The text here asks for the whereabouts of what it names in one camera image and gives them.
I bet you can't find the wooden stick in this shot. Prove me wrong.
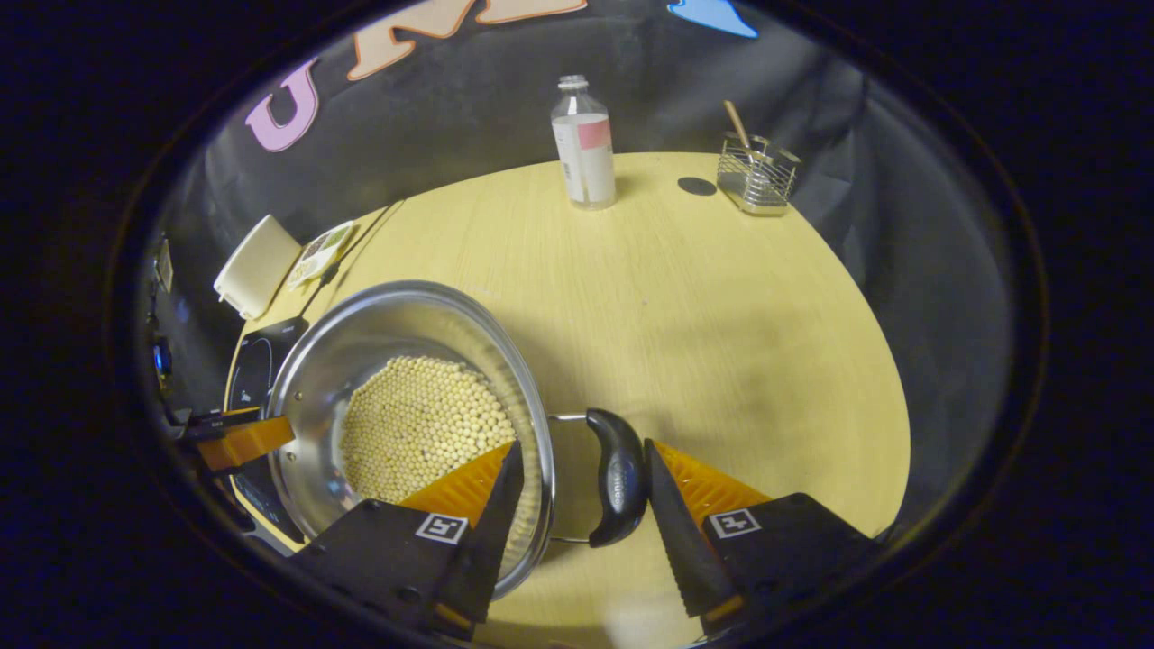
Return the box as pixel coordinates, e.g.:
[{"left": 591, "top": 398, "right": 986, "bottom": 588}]
[{"left": 723, "top": 100, "right": 755, "bottom": 155}]

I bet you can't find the white divided dish with beans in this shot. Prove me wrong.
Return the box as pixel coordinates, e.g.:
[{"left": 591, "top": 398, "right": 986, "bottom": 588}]
[{"left": 288, "top": 221, "right": 356, "bottom": 288}]

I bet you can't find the black power cable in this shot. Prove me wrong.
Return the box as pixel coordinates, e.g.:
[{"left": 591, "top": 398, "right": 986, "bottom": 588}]
[{"left": 302, "top": 200, "right": 408, "bottom": 317}]

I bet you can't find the black induction cooktop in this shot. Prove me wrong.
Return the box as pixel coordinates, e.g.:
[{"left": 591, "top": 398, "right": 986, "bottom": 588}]
[{"left": 225, "top": 315, "right": 313, "bottom": 544}]

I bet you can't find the clear bottle with pink label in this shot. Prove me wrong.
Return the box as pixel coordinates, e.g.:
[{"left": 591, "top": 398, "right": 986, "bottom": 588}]
[{"left": 551, "top": 75, "right": 618, "bottom": 212}]

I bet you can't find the wire mesh utensil holder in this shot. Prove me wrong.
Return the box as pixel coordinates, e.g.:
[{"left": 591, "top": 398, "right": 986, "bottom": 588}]
[{"left": 717, "top": 133, "right": 802, "bottom": 218}]

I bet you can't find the pile of yellow beads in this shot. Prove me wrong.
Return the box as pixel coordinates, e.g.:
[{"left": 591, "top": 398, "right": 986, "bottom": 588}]
[{"left": 341, "top": 356, "right": 517, "bottom": 507}]

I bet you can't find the steel pot with black handles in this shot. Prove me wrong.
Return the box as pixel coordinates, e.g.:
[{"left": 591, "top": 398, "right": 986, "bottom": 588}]
[{"left": 268, "top": 279, "right": 650, "bottom": 601}]

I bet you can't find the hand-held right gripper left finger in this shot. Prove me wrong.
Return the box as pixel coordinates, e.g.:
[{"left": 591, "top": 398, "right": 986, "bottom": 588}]
[{"left": 288, "top": 440, "right": 526, "bottom": 634}]

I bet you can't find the white toaster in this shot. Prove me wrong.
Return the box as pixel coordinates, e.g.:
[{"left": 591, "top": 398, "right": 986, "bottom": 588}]
[{"left": 214, "top": 215, "right": 304, "bottom": 322}]

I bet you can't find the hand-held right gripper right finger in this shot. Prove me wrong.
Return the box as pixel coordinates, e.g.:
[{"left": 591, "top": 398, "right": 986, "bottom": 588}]
[{"left": 643, "top": 439, "right": 889, "bottom": 632}]

